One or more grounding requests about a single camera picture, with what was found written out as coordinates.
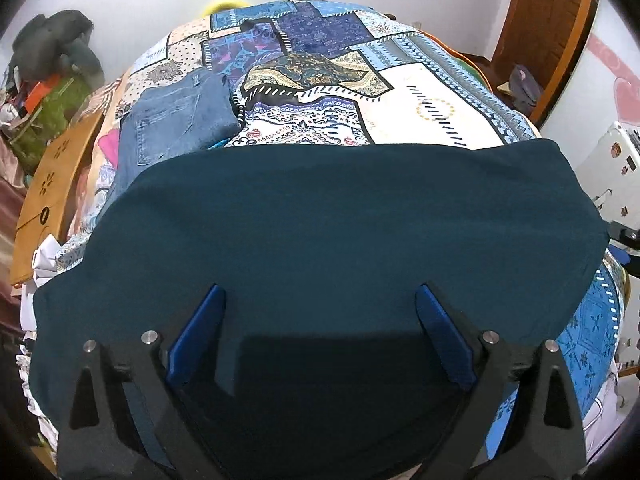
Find dark teal pants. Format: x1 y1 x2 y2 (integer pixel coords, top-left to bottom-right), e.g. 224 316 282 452
29 140 608 479

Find silver white suitcase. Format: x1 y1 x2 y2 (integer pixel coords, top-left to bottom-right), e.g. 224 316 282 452
576 122 640 230

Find grey backpack on floor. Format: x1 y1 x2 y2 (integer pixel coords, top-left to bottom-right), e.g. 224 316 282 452
509 64 542 116

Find grey white crumpled cloth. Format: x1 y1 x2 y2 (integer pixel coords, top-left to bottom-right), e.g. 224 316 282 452
32 234 61 287

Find tan plush blanket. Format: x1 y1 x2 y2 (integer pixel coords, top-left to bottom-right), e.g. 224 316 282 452
70 70 129 233

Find pink curtain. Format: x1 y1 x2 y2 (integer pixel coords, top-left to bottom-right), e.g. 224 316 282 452
0 139 26 333

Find magenta cloth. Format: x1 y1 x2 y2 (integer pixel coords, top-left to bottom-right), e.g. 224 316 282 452
98 128 119 169

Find folded blue denim jeans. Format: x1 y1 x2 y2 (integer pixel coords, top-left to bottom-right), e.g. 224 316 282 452
101 68 240 212

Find green bag with clutter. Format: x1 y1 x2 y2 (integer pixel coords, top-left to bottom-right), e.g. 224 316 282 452
1 77 90 174

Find grey stuffed toy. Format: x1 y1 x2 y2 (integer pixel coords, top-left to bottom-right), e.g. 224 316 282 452
8 10 105 90

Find yellow round object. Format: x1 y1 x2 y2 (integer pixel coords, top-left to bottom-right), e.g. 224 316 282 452
200 0 250 16

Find brown wooden door frame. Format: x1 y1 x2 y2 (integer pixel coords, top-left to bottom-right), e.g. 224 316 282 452
490 0 598 126

